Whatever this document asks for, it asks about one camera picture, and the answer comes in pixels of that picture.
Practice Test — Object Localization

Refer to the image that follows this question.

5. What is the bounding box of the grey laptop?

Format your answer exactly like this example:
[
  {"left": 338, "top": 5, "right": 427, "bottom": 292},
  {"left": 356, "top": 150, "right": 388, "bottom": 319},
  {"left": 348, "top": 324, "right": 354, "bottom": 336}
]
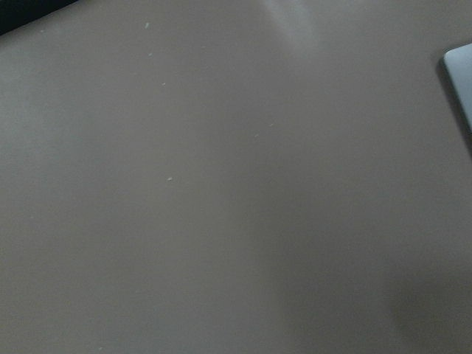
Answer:
[{"left": 442, "top": 44, "right": 472, "bottom": 133}]

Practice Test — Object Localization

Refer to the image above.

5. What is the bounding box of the black foam table edge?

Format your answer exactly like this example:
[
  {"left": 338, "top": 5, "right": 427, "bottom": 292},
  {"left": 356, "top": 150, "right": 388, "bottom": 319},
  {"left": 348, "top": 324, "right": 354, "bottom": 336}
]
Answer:
[{"left": 0, "top": 0, "right": 76, "bottom": 35}]

